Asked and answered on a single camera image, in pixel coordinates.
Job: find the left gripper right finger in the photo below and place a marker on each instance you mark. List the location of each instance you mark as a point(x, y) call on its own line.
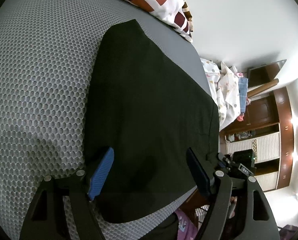
point(237, 206)

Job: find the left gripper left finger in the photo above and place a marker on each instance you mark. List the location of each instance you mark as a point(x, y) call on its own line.
point(46, 217)

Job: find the black pants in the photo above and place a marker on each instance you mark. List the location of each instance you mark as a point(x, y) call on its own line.
point(149, 111)

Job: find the purple patterned sleeve forearm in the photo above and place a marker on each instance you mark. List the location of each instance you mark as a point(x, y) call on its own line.
point(186, 229)

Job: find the brown wooden wardrobe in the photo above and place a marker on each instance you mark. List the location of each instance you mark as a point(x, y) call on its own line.
point(264, 136)

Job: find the blue checked cloth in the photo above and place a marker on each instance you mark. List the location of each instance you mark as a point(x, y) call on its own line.
point(243, 90)

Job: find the white dotted bedsheet pile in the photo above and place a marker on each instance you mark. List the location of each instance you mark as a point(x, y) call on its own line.
point(223, 83)

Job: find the grey mesh mattress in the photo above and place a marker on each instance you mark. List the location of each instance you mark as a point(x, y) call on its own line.
point(47, 55)

